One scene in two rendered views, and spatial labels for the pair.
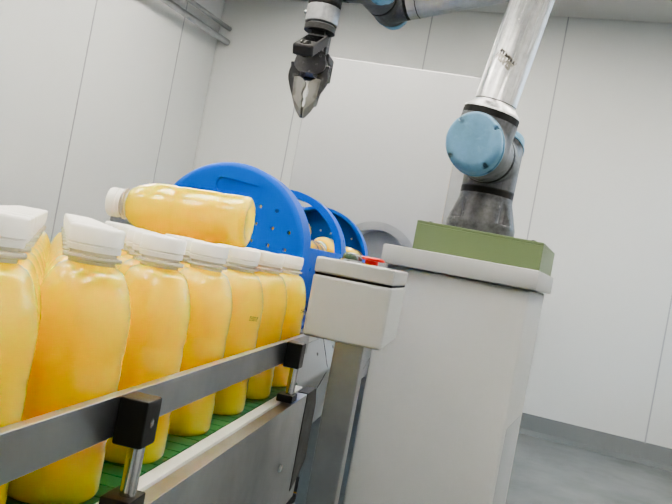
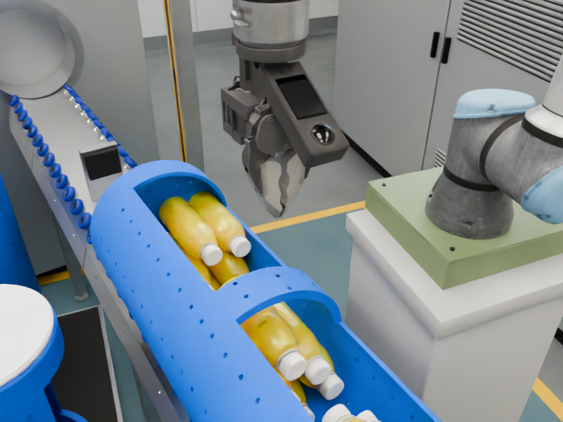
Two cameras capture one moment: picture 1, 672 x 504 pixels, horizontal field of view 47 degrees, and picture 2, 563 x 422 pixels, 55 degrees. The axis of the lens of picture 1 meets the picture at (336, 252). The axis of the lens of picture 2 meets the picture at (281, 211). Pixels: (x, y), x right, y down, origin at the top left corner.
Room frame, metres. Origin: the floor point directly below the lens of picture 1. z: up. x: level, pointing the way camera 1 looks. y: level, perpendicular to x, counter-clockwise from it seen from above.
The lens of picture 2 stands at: (1.32, 0.49, 1.78)
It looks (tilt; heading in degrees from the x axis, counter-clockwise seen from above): 35 degrees down; 317
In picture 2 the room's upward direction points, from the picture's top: straight up
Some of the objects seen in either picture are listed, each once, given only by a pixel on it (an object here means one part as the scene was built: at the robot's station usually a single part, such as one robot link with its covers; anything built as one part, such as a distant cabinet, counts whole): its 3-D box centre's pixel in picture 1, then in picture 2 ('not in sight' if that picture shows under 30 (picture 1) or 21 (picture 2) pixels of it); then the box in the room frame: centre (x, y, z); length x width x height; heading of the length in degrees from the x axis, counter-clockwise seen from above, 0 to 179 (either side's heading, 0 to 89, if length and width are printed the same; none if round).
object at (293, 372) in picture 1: (291, 371); not in sight; (1.04, 0.03, 0.94); 0.03 x 0.02 x 0.08; 170
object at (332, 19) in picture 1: (320, 17); (268, 18); (1.73, 0.13, 1.63); 0.08 x 0.08 x 0.05
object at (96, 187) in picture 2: not in sight; (104, 172); (2.61, -0.03, 1.00); 0.10 x 0.04 x 0.15; 80
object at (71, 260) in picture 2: not in sight; (66, 244); (3.31, -0.08, 0.31); 0.06 x 0.06 x 0.63; 80
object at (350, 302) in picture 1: (359, 299); not in sight; (1.04, -0.04, 1.05); 0.20 x 0.10 x 0.10; 170
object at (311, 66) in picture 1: (315, 53); (267, 92); (1.74, 0.13, 1.55); 0.09 x 0.08 x 0.12; 170
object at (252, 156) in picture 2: (299, 75); (263, 156); (1.72, 0.15, 1.49); 0.05 x 0.02 x 0.09; 80
